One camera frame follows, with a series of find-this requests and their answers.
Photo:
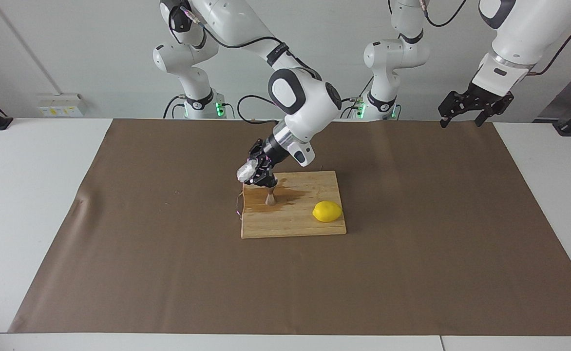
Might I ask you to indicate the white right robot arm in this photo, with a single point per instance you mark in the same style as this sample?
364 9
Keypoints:
305 102

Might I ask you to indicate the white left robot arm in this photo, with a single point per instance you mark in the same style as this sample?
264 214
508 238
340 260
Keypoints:
529 29

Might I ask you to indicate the steel double jigger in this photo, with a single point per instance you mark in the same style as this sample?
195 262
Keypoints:
270 197

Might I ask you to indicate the brown paper table mat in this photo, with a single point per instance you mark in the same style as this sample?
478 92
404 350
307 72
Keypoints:
168 273

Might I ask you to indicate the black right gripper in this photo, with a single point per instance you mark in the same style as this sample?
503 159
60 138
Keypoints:
276 150

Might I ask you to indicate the clear textured small cup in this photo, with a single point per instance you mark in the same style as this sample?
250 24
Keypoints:
246 170

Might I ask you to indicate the yellow lemon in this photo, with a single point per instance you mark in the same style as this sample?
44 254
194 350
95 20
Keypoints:
327 211

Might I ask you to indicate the wooden cutting board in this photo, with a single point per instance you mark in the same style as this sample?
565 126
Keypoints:
285 224

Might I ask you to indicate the white wall socket strip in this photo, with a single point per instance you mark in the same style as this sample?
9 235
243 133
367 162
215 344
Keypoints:
60 106

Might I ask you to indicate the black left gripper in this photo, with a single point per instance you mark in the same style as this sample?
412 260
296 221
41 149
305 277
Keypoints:
485 100

